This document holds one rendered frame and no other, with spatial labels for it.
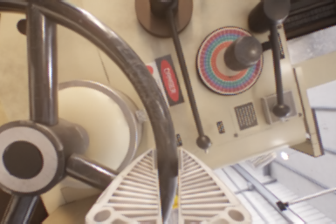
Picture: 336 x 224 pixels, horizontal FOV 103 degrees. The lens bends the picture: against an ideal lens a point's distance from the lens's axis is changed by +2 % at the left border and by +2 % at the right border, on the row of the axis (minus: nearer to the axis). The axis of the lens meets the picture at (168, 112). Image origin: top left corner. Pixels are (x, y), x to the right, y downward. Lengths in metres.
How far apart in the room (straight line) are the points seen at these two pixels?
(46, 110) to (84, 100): 0.09
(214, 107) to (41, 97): 0.35
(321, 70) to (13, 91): 1.76
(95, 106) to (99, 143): 0.07
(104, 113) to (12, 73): 0.33
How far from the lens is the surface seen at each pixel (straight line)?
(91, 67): 0.43
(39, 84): 0.21
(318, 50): 1.59
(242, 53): 0.33
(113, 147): 0.29
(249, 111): 0.44
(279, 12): 0.45
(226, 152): 0.44
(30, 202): 0.28
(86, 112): 0.29
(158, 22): 0.40
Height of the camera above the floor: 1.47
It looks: level
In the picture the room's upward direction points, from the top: 72 degrees clockwise
